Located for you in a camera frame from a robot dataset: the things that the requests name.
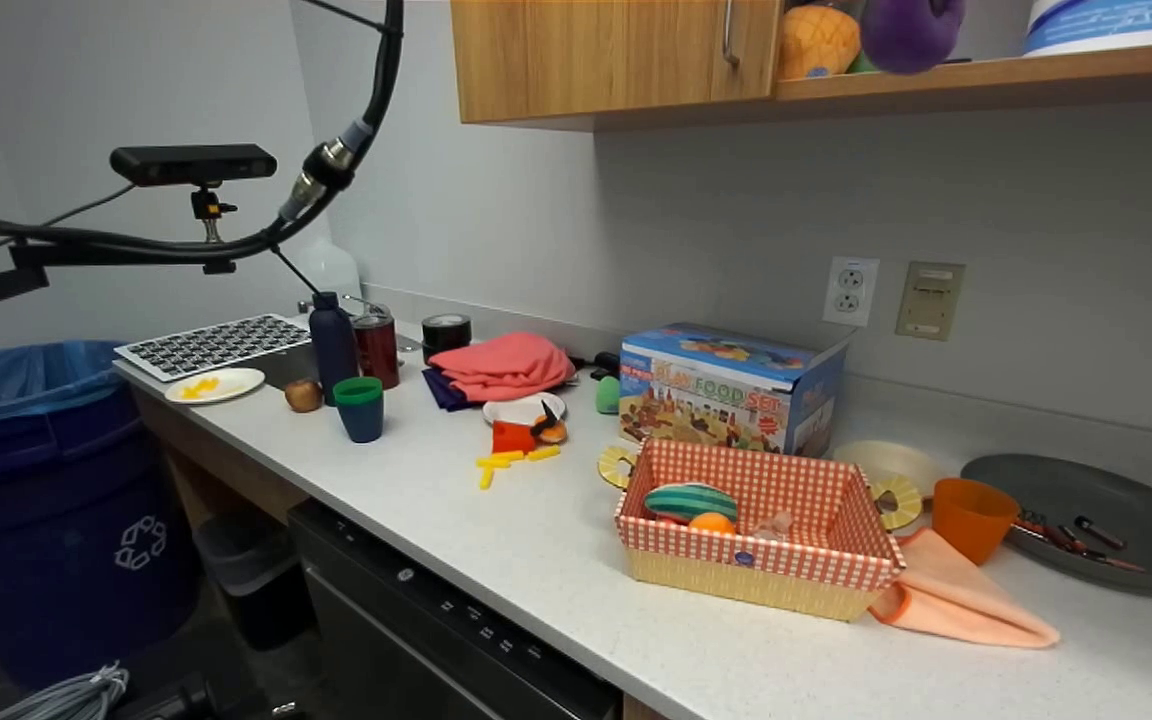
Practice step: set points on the striped watermelon plush toy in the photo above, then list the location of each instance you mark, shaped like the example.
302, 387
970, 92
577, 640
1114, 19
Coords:
683, 501

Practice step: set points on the red checkered toy basket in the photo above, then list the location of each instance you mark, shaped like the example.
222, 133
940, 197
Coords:
804, 534

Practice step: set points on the wooden overhead cabinet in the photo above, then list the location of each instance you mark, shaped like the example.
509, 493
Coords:
718, 62

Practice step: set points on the purple plush toy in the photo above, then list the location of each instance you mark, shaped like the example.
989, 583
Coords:
910, 32

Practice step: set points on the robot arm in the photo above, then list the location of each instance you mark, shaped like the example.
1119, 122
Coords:
335, 161

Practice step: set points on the orange plush toy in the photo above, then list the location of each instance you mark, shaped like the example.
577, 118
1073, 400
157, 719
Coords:
712, 522

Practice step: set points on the orange plush in cabinet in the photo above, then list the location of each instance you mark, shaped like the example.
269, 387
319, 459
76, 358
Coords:
818, 40

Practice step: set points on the pink folded cloth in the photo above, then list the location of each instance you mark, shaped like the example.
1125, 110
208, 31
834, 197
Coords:
500, 371

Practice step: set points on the red toy fries holder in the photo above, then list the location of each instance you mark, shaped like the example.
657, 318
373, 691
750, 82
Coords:
529, 421

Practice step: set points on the blue toy food box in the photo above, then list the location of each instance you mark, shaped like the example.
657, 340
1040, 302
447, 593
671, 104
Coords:
731, 389

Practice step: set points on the dark red can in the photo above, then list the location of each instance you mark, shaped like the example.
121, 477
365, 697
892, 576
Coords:
379, 347

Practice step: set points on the blue cup green rim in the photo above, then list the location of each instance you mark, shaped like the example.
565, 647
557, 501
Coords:
360, 406

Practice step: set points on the dark blue bottle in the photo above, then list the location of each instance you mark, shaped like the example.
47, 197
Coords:
328, 340

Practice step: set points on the black dishwasher front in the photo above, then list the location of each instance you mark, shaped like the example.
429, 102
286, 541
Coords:
410, 647

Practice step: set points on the computer keyboard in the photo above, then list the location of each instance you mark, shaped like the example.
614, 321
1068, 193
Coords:
214, 347

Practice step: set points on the white plate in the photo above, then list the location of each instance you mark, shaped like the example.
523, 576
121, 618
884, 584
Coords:
214, 387

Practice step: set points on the orange plastic cup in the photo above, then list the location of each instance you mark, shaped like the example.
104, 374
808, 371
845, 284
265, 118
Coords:
974, 518

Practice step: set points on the grey round pan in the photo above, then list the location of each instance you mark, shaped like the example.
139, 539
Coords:
1073, 518

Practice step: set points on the blue recycling bin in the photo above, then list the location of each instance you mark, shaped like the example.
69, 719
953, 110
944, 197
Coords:
95, 549

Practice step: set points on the white wall outlet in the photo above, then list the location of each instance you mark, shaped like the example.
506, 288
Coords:
851, 288

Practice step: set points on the beige wall switch plate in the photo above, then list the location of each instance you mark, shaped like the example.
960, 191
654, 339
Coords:
928, 298

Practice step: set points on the black stereo camera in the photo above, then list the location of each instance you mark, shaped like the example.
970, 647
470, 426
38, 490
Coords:
190, 161

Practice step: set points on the black camera tripod arm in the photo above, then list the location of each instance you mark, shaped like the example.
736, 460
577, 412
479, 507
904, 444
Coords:
38, 244

